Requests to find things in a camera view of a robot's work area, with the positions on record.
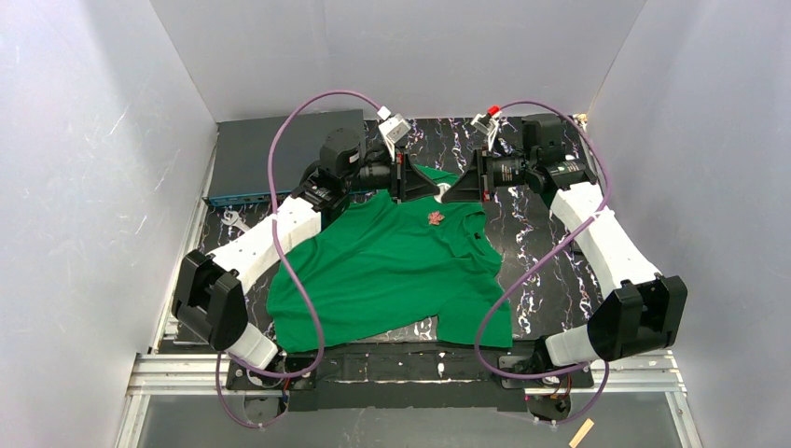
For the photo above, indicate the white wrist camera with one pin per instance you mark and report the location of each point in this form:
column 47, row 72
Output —
column 489, row 124
column 392, row 126

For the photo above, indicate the silver wrench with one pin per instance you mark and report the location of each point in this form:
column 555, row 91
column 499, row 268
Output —
column 233, row 219

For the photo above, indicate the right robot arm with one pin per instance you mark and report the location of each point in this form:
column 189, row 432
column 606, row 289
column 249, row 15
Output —
column 642, row 308

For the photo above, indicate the round silver badge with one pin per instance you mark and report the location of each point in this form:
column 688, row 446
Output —
column 440, row 195

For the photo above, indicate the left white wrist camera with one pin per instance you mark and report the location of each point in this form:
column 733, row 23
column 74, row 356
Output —
column 392, row 126

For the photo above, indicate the yellow tape strip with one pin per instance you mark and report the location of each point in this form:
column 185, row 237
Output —
column 581, row 433

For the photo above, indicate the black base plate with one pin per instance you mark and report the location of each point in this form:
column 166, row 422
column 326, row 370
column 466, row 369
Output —
column 400, row 376

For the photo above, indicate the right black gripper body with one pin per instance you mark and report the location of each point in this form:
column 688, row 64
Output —
column 481, row 176

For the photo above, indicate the green polo shirt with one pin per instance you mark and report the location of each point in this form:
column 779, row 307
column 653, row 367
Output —
column 383, row 266

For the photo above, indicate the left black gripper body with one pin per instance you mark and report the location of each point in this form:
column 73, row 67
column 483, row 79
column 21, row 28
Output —
column 398, row 178

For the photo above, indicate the grey network switch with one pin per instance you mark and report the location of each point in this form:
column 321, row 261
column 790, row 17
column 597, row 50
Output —
column 240, row 173

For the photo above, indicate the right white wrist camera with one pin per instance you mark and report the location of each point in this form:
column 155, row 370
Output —
column 489, row 124

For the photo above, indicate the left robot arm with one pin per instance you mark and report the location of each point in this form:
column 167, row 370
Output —
column 209, row 296

